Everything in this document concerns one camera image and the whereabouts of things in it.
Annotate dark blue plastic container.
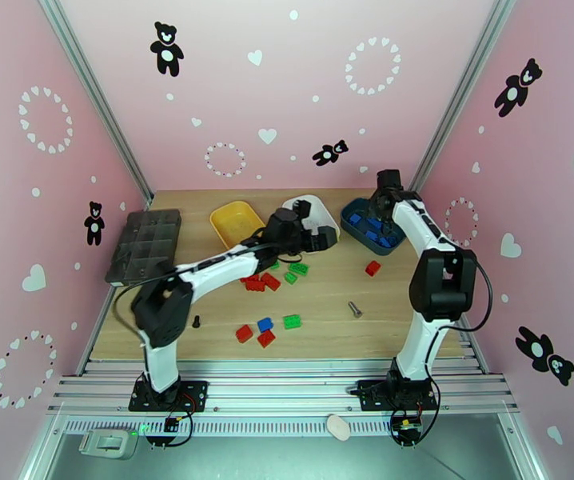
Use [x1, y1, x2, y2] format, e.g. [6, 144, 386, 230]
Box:
[341, 195, 410, 257]

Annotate white plastic container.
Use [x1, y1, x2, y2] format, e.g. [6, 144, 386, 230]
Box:
[281, 194, 341, 245]

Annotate yellow plastic container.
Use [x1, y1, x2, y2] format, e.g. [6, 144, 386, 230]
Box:
[209, 199, 268, 250]

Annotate grey compartment organizer box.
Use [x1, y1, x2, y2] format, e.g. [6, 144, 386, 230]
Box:
[104, 208, 183, 289]

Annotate aluminium mounting rails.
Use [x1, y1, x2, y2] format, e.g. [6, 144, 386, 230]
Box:
[46, 359, 520, 416]

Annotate beige oval pad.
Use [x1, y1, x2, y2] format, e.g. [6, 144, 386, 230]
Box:
[326, 414, 352, 442]

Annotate circuit board with yellow connector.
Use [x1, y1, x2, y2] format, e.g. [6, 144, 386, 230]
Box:
[392, 415, 424, 447]

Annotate grey white plastic device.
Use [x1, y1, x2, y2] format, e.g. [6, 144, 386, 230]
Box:
[78, 428, 141, 461]

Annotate aluminium frame post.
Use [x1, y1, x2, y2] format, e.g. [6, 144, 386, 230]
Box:
[34, 0, 154, 207]
[406, 0, 523, 201]

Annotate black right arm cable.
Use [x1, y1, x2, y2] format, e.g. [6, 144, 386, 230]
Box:
[419, 255, 494, 374]

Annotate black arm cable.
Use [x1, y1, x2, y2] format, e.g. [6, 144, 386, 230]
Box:
[419, 255, 494, 374]
[113, 242, 304, 347]

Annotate aluminium side rail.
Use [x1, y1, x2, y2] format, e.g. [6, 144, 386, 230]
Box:
[405, 190, 490, 377]

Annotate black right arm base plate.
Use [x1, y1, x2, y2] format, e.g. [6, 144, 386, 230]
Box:
[357, 378, 439, 413]

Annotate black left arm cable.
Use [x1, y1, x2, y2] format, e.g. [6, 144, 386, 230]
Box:
[113, 242, 304, 347]

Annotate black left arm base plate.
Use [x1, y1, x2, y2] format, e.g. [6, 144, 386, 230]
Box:
[128, 379, 209, 413]

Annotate slotted white cable duct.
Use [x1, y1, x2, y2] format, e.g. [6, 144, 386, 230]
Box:
[62, 415, 403, 438]

